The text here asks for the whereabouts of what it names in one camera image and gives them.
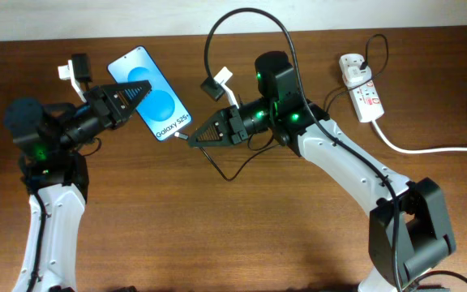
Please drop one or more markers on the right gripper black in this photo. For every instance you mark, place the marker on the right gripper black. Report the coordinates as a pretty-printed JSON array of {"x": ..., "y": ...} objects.
[{"x": 228, "y": 122}]

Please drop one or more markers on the white USB charger plug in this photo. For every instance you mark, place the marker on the white USB charger plug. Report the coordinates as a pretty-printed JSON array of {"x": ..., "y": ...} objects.
[{"x": 353, "y": 75}]

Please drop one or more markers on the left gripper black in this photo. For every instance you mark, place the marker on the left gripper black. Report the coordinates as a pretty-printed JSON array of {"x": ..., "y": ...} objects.
[{"x": 97, "y": 99}]

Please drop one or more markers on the blue Galaxy smartphone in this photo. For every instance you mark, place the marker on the blue Galaxy smartphone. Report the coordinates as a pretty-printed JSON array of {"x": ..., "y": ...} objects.
[{"x": 161, "y": 110}]

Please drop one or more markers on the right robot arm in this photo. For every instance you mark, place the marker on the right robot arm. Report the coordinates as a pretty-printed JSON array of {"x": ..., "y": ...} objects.
[{"x": 409, "y": 230}]

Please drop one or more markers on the white power strip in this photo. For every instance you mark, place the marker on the white power strip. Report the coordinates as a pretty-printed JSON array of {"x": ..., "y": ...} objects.
[{"x": 365, "y": 99}]

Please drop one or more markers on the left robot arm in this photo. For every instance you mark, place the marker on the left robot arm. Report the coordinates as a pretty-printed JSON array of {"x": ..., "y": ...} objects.
[{"x": 55, "y": 174}]

